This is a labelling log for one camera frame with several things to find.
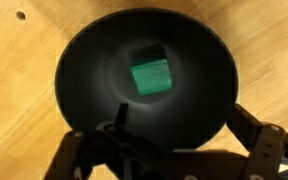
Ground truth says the black bowl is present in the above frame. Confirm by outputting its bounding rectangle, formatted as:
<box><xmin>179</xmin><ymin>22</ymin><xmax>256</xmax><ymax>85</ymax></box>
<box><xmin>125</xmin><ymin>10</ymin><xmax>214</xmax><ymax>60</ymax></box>
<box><xmin>54</xmin><ymin>7</ymin><xmax>240</xmax><ymax>152</ymax></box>

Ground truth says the green wooden block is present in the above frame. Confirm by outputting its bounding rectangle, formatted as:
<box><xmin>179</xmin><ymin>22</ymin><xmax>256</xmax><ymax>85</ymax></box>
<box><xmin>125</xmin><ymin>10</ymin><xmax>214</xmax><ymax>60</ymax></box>
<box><xmin>130</xmin><ymin>44</ymin><xmax>174</xmax><ymax>97</ymax></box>

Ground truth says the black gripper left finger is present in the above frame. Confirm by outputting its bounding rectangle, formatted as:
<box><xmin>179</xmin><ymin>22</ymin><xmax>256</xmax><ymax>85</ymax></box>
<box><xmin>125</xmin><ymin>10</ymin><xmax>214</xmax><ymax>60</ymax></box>
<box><xmin>43</xmin><ymin>102</ymin><xmax>193</xmax><ymax>180</ymax></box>

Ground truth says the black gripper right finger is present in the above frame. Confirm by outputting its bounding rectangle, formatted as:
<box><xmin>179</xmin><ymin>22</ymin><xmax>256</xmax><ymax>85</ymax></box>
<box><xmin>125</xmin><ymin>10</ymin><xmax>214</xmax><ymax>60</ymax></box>
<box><xmin>226</xmin><ymin>103</ymin><xmax>288</xmax><ymax>180</ymax></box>

